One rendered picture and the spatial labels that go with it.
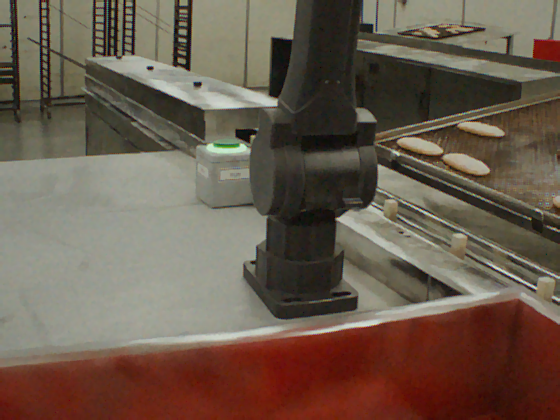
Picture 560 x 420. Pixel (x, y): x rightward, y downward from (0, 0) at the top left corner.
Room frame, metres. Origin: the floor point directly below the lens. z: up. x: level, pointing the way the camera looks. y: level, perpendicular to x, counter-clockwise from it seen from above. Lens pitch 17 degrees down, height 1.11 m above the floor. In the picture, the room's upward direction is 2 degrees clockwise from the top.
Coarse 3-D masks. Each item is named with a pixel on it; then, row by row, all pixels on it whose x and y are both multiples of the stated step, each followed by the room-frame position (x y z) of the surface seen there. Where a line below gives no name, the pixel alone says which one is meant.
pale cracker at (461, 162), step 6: (444, 156) 0.97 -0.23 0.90; (450, 156) 0.96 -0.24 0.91; (456, 156) 0.96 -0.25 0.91; (462, 156) 0.95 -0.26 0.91; (450, 162) 0.95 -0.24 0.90; (456, 162) 0.94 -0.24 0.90; (462, 162) 0.93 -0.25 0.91; (468, 162) 0.92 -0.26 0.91; (474, 162) 0.92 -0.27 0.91; (480, 162) 0.92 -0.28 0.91; (456, 168) 0.93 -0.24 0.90; (462, 168) 0.92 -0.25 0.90; (468, 168) 0.91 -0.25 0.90; (474, 168) 0.90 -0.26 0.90; (480, 168) 0.90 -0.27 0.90; (486, 168) 0.90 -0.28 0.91; (474, 174) 0.90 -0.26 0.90; (480, 174) 0.89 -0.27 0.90
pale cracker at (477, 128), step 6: (462, 126) 1.12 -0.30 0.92; (468, 126) 1.11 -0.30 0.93; (474, 126) 1.10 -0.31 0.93; (480, 126) 1.10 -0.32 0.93; (486, 126) 1.10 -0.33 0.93; (492, 126) 1.09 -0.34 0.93; (474, 132) 1.09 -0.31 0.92; (480, 132) 1.08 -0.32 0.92; (486, 132) 1.07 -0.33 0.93; (492, 132) 1.07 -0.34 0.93; (498, 132) 1.07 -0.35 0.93
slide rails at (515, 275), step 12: (240, 132) 1.35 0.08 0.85; (372, 204) 0.90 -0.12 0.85; (384, 204) 0.90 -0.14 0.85; (396, 216) 0.85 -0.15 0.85; (408, 216) 0.85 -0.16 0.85; (420, 228) 0.80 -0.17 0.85; (432, 228) 0.80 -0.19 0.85; (444, 240) 0.76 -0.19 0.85; (468, 252) 0.72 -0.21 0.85; (480, 252) 0.72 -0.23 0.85; (492, 264) 0.68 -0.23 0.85; (504, 264) 0.68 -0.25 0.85; (516, 276) 0.65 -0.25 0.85; (528, 276) 0.65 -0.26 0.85; (528, 288) 0.62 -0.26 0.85; (552, 300) 0.59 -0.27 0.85
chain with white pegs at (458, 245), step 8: (32, 40) 4.92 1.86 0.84; (48, 48) 4.02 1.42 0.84; (64, 56) 3.39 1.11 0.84; (80, 64) 2.93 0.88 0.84; (392, 200) 0.85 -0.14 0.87; (384, 208) 0.85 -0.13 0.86; (392, 208) 0.84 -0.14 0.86; (384, 216) 0.84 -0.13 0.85; (392, 216) 0.84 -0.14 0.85; (456, 240) 0.71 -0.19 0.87; (464, 240) 0.71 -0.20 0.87; (456, 248) 0.71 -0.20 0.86; (464, 248) 0.71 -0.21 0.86; (544, 280) 0.59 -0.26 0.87; (552, 280) 0.59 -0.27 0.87; (544, 288) 0.59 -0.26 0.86; (552, 288) 0.59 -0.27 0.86; (544, 296) 0.58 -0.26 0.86; (552, 296) 0.59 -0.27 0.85
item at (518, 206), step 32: (544, 96) 1.27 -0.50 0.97; (416, 128) 1.14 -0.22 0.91; (448, 128) 1.14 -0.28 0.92; (512, 128) 1.11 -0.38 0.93; (416, 160) 0.95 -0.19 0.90; (480, 160) 0.96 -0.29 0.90; (512, 160) 0.95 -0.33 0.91; (480, 192) 0.83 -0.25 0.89; (512, 192) 0.83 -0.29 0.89; (544, 192) 0.81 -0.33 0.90
